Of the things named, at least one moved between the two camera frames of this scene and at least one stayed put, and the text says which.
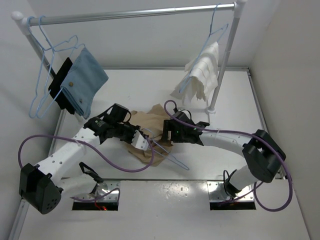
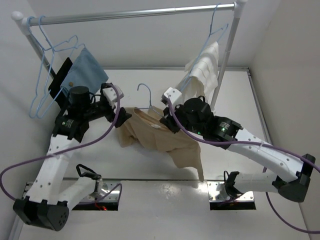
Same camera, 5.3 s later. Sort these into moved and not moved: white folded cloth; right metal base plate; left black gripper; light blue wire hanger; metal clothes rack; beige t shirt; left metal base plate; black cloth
Moved: beige t shirt; light blue wire hanger; left black gripper
Not moved: black cloth; right metal base plate; metal clothes rack; white folded cloth; left metal base plate
